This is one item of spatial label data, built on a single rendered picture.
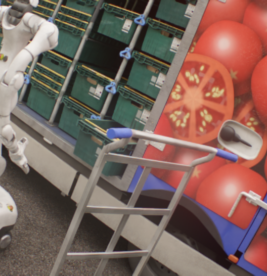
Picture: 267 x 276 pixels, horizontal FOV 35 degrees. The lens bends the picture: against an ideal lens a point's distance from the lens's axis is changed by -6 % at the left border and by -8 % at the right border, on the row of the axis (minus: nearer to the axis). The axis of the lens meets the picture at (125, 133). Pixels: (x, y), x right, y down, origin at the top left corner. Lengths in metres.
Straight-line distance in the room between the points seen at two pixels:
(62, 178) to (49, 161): 0.19
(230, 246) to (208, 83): 1.01
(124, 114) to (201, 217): 0.99
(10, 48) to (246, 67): 1.36
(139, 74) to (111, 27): 0.47
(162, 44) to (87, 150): 0.90
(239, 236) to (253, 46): 1.14
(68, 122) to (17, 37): 1.35
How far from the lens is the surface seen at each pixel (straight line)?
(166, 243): 2.85
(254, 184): 2.56
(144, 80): 3.14
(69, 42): 3.64
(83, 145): 3.05
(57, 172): 3.36
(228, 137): 2.59
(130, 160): 1.78
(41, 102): 3.75
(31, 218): 3.43
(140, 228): 2.93
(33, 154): 3.54
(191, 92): 2.74
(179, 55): 2.83
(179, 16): 3.11
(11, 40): 2.34
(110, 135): 1.48
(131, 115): 3.16
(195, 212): 2.71
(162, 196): 2.81
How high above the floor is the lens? 1.53
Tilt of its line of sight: 12 degrees down
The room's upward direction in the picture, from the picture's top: 23 degrees clockwise
